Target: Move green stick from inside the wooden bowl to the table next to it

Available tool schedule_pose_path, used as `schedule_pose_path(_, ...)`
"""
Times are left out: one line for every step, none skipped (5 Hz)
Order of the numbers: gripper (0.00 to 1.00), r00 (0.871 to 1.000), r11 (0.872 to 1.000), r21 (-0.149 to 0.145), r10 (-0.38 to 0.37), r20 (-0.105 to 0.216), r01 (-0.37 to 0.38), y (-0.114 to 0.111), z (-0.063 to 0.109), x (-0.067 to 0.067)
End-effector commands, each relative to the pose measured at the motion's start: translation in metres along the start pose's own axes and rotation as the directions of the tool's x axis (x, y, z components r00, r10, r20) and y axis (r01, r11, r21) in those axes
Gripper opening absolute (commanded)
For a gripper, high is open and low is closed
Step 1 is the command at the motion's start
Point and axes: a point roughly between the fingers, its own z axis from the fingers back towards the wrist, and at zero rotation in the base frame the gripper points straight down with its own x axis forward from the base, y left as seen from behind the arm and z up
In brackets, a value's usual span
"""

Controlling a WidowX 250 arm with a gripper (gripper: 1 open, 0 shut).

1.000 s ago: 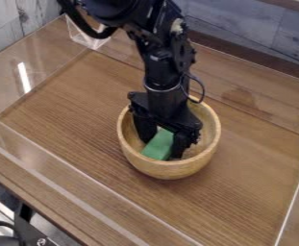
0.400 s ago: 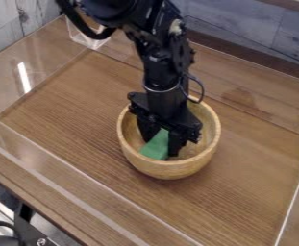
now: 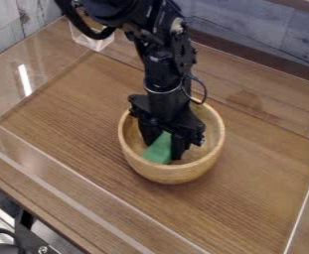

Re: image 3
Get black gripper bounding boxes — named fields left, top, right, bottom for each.
left=129, top=86, right=206, bottom=161

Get green rectangular stick block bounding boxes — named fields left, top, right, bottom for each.
left=142, top=132, right=171, bottom=165

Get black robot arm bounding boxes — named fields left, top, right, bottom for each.
left=55, top=0, right=206, bottom=160

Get round wooden bowl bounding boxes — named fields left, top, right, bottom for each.
left=118, top=103, right=226, bottom=185

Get clear acrylic tray walls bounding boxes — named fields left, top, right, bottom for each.
left=0, top=6, right=309, bottom=254

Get clear acrylic corner bracket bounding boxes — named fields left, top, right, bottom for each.
left=70, top=24, right=114, bottom=52

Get black table leg bracket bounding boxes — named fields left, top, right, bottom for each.
left=15, top=209, right=52, bottom=254

